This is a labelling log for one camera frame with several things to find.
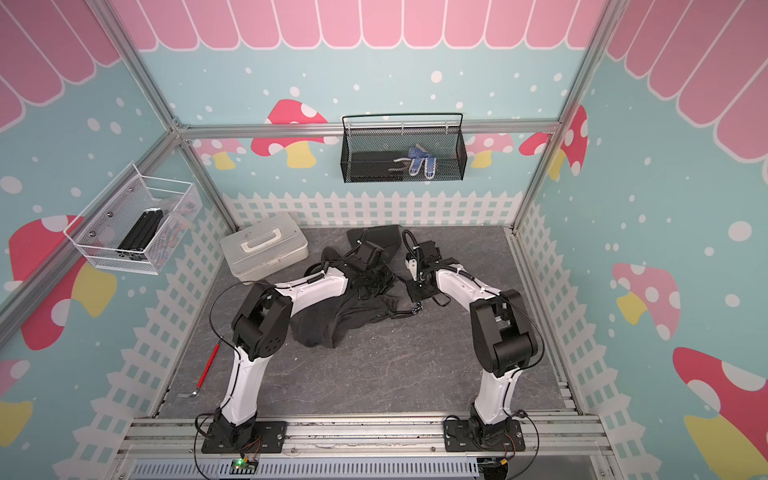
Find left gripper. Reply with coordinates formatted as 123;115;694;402
363;260;400;297

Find black trousers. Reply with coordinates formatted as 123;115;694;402
290;225;402;348

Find black leather belt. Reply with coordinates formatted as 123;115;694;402
383;296;423;319

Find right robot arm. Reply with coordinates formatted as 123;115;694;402
402;230;543;451

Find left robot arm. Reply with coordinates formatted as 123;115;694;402
206;240;393;450

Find black box in basket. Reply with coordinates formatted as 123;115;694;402
345;152;406;183

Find blue white gloves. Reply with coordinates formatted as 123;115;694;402
390;144;437;180

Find white plastic toolbox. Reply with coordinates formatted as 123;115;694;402
220;212;309;282

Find green lit circuit board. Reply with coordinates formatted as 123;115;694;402
229;457;259;475

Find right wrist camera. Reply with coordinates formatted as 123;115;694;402
405;253;420;281

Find black wire wall basket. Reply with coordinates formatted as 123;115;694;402
340;112;468;183

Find red handled tool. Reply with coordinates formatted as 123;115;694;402
177;340;222;399

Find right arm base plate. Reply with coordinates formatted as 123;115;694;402
443;416;526;454

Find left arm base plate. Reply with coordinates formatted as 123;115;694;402
201;417;287;454

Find white wire wall basket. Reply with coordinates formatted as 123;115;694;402
64;164;203;275

